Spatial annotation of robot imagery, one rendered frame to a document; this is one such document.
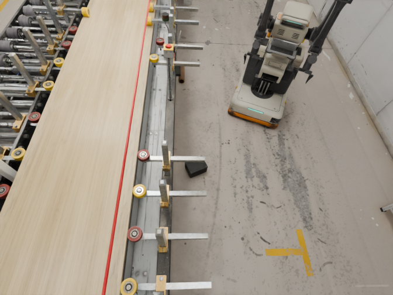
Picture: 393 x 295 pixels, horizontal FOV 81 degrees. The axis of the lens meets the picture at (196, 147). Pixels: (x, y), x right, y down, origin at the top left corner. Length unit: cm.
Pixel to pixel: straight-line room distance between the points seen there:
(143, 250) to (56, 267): 49
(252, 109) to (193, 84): 96
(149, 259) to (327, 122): 272
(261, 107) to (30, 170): 224
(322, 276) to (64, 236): 209
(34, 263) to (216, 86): 271
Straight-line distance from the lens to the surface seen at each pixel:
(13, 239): 161
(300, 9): 219
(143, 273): 163
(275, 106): 287
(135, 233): 137
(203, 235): 145
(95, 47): 242
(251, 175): 259
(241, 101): 279
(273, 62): 244
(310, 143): 311
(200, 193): 148
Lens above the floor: 224
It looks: 58 degrees down
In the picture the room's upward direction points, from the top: 7 degrees clockwise
